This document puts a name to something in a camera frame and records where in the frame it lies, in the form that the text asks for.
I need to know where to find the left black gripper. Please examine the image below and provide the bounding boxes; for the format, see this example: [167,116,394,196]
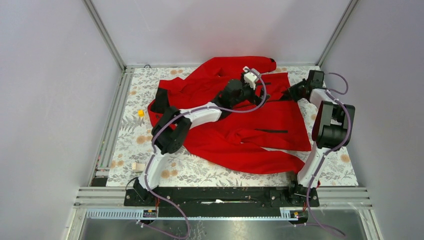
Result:
[230,72,268,107]

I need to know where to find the red zip-up jacket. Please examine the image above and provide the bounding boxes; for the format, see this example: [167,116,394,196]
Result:
[147,56,311,174]

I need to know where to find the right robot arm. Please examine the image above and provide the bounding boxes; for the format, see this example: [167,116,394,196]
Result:
[281,70,355,207]

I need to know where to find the small yellow cube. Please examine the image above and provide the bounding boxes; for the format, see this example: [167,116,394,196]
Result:
[137,109,145,118]

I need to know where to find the floral patterned table mat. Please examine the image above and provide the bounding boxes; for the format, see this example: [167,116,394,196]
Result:
[106,67,358,187]

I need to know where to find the multicoloured block row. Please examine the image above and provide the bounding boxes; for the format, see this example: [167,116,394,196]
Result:
[131,162,146,173]

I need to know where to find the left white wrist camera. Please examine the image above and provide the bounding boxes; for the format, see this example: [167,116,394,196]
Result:
[243,66,261,90]

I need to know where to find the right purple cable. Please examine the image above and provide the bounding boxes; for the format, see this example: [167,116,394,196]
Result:
[293,72,353,240]

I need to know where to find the aluminium frame rail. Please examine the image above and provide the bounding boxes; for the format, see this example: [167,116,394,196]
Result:
[67,187,383,240]

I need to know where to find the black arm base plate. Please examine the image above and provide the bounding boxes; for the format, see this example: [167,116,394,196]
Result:
[123,186,306,218]

